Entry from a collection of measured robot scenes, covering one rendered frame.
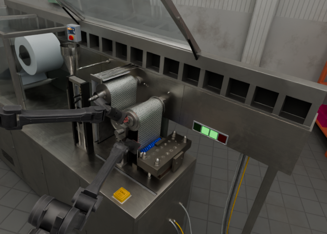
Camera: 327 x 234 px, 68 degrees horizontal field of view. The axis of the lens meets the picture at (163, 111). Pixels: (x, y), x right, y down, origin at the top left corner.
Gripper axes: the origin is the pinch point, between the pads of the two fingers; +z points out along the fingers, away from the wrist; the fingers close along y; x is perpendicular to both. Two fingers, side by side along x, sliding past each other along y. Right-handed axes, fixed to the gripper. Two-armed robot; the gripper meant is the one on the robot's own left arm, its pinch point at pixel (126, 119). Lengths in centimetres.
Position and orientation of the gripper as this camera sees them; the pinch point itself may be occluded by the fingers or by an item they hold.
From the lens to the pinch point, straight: 146.5
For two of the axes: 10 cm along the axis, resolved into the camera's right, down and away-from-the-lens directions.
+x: 4.8, -8.7, 0.7
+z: 4.1, 3.0, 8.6
